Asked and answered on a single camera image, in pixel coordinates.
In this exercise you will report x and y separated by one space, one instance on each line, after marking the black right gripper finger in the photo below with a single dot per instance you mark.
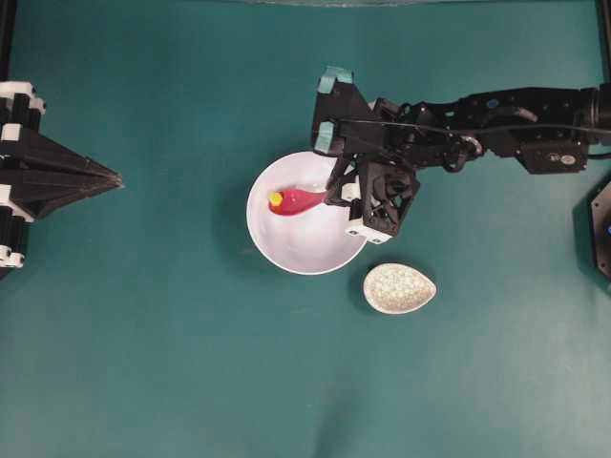
342 174
343 193

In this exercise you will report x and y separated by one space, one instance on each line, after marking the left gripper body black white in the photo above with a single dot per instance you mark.
18 105

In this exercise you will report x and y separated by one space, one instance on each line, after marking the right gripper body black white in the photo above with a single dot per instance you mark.
379 198

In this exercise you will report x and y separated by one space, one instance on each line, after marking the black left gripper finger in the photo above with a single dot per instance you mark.
37 150
57 191

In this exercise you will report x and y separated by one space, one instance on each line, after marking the pink plastic spoon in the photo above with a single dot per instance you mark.
297 201

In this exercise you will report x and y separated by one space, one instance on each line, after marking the yellow hexagonal prism block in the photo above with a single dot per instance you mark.
275 199

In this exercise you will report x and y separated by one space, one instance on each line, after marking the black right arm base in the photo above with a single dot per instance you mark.
599 223

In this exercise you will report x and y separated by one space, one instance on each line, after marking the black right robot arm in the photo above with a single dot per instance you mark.
548 131

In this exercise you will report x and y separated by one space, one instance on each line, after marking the white round bowl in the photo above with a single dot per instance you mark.
312 243

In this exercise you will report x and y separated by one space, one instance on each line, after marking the speckled ceramic spoon rest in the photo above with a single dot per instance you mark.
395 288

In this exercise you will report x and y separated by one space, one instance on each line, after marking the green mat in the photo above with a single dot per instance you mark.
145 323

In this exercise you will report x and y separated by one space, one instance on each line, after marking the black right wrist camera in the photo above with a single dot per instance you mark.
343 122

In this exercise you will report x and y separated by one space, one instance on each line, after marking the black left frame rail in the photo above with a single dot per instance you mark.
8 10

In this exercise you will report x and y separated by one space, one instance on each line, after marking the black frame rail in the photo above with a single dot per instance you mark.
8 10
603 18

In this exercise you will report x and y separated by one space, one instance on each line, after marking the black right frame rail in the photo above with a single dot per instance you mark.
603 18

